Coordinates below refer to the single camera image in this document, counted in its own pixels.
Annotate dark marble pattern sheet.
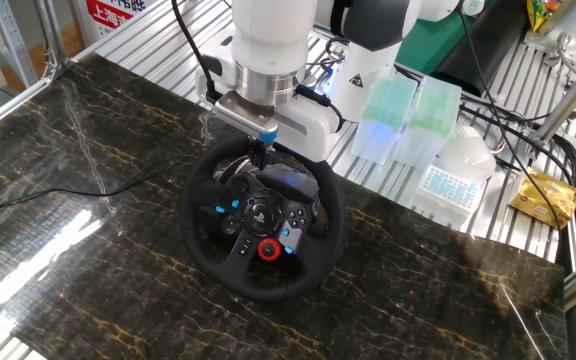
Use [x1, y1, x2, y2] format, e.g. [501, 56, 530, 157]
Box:
[0, 53, 569, 360]

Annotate yellow snack bag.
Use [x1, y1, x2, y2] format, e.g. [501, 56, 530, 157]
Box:
[526, 0, 564, 34]

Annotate green mat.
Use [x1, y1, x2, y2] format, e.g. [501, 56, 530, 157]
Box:
[395, 0, 499, 76]

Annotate black racing steering wheel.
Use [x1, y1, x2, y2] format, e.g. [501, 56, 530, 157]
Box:
[179, 133, 348, 303]

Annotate small white round cap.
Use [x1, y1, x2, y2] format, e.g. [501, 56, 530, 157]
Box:
[460, 0, 487, 17]

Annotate white plastic dome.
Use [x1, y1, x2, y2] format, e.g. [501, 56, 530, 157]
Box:
[435, 124, 498, 184]

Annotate black cable bundle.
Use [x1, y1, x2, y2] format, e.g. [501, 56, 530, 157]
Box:
[457, 0, 576, 231]

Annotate grey metal shelf rack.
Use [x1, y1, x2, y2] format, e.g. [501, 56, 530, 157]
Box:
[0, 0, 39, 89]

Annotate red white sign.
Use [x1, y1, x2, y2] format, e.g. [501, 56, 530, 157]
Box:
[85, 0, 152, 37]

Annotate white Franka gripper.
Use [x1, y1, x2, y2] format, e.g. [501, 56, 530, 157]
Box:
[195, 68, 345, 171]

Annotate silver metal apparatus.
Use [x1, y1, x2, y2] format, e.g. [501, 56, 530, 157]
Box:
[522, 0, 576, 69]

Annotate green pipette tip box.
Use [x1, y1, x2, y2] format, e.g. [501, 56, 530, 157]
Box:
[350, 74, 419, 166]
[392, 75, 463, 170]

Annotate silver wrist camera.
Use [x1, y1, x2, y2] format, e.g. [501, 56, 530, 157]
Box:
[214, 89, 280, 146]

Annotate black rolled mat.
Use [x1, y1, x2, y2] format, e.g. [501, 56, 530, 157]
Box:
[431, 0, 530, 98]

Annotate aluminium frame post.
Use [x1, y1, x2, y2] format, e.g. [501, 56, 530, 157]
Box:
[35, 0, 77, 71]

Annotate gold foil packet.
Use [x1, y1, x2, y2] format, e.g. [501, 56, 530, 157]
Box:
[508, 167, 576, 230]

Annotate thin black table cable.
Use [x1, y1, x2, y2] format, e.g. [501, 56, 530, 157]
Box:
[0, 149, 204, 226]

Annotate aluminium post blue tag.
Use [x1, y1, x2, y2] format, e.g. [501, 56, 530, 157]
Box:
[532, 44, 576, 144]

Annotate white pipette tip rack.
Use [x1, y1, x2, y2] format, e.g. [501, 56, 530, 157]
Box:
[410, 163, 487, 230]

